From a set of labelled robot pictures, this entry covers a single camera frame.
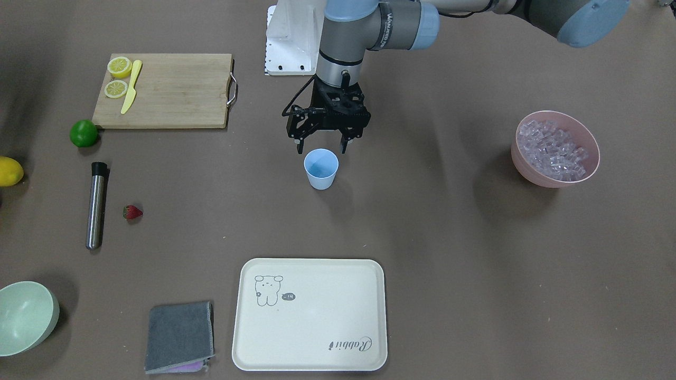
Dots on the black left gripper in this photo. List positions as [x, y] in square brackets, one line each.
[299, 128]

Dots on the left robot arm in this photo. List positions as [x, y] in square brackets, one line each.
[351, 28]

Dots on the light blue cup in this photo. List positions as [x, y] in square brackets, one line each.
[321, 166]

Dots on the clear ice cube pile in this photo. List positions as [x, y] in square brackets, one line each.
[551, 150]

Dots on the wooden cutting board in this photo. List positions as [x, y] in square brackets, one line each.
[174, 90]

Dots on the cream rabbit tray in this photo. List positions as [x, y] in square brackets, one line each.
[310, 314]

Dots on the yellow plastic knife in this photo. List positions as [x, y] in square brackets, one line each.
[131, 93]

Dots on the red strawberry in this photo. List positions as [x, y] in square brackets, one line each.
[131, 212]

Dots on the lemon half lower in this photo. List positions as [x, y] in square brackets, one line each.
[115, 89]

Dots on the lemon half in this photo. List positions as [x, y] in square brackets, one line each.
[115, 89]
[120, 67]

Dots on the lemon half upper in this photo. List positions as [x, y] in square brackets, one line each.
[120, 67]

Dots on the steel muddler black tip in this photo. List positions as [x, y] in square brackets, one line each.
[95, 222]

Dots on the pink bowl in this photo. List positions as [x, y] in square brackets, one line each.
[580, 135]

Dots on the green lime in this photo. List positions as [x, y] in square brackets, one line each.
[83, 133]

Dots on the grey folded cloth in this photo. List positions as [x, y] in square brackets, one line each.
[180, 338]

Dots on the whole yellow lemon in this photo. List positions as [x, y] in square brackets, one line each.
[12, 172]

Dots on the mint green bowl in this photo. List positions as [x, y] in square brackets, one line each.
[29, 314]

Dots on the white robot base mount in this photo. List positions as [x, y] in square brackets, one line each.
[293, 35]

